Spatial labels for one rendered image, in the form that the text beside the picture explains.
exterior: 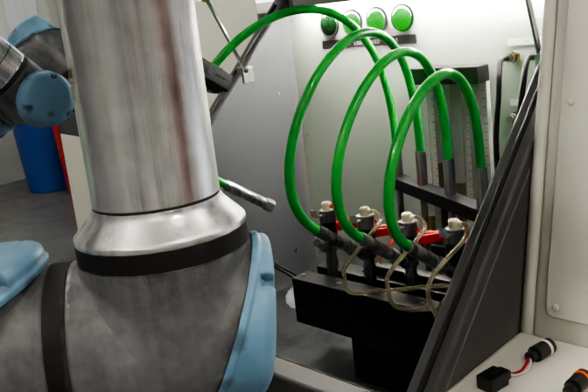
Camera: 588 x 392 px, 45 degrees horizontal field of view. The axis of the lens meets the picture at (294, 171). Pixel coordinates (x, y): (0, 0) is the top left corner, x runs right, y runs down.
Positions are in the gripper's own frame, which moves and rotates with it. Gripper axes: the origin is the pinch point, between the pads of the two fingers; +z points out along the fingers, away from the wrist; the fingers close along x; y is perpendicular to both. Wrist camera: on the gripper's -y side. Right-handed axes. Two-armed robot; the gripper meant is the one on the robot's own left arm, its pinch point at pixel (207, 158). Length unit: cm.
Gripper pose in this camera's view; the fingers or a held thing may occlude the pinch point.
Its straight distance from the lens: 115.5
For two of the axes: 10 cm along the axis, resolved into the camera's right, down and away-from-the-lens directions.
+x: 1.4, -0.3, -9.9
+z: 7.8, 6.2, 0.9
